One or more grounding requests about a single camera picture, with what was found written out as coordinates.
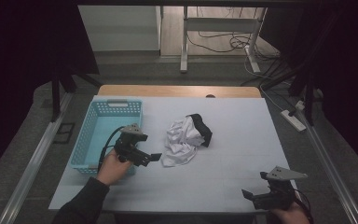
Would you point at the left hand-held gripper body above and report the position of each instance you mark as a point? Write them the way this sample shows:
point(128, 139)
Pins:
point(127, 146)

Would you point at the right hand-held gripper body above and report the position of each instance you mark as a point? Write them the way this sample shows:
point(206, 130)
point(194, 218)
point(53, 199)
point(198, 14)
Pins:
point(281, 196)

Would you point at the light blue plastic basket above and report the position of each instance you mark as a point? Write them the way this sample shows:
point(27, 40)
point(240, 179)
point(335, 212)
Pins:
point(99, 130)

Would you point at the white garment with black trim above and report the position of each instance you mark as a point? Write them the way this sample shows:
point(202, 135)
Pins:
point(181, 143)

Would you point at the person's right hand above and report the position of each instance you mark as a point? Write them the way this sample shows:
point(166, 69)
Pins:
point(292, 216)

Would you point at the person's left hand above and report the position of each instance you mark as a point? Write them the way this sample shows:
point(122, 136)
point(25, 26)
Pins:
point(113, 169)

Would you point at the white table mat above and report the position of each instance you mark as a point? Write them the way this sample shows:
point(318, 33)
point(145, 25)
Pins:
point(236, 149)

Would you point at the wooden table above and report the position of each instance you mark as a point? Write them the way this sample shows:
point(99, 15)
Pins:
point(174, 90)

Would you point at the white power strip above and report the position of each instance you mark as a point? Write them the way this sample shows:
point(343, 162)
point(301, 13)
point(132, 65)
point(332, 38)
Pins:
point(293, 120)

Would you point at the black metal stand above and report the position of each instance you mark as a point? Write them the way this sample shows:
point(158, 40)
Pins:
point(56, 93)
point(309, 93)

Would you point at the white cabinet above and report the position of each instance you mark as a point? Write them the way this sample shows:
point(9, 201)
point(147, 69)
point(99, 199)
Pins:
point(118, 28)

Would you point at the black curtain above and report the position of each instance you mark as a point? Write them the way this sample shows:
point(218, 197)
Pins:
point(28, 62)
point(348, 77)

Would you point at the aluminium rail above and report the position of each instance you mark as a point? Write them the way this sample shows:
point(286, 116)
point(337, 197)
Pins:
point(34, 161)
point(326, 161)

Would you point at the black floor bracket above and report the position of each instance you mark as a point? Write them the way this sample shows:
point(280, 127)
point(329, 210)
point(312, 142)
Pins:
point(64, 133)

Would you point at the white desk frame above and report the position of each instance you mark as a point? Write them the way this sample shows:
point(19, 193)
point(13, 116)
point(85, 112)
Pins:
point(220, 24)

